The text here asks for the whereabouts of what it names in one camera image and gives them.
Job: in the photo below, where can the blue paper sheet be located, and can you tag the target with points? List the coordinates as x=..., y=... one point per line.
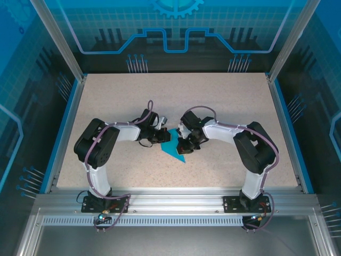
x=169, y=148

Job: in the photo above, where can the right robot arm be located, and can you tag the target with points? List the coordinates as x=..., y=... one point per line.
x=255, y=149

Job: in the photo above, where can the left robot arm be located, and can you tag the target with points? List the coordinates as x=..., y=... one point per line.
x=94, y=145

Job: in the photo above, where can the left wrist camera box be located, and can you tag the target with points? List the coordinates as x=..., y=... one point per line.
x=162, y=121

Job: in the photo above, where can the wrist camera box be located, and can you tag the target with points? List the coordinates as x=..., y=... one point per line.
x=183, y=132
x=162, y=121

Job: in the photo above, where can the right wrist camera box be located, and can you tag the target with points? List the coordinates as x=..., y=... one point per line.
x=183, y=132

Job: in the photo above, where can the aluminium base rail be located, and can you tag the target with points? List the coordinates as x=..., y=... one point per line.
x=175, y=198

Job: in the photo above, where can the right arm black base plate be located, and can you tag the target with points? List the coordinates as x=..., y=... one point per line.
x=231, y=204

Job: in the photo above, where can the aluminium side rail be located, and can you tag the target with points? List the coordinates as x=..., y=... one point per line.
x=71, y=117
x=282, y=117

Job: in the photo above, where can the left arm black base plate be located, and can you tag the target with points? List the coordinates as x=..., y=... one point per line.
x=117, y=206

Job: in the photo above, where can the aluminium corner post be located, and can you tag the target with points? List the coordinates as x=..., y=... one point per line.
x=293, y=40
x=58, y=40

